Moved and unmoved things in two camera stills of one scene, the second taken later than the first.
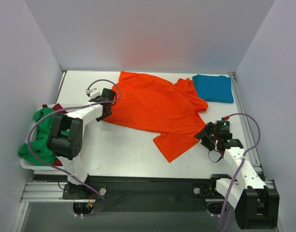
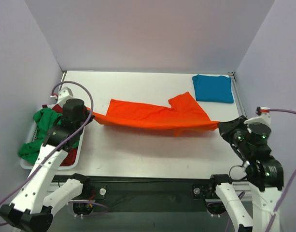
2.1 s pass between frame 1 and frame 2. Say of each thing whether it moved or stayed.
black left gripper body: moved
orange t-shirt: moved
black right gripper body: moved
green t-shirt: stayed
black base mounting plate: stayed
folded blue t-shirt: stayed
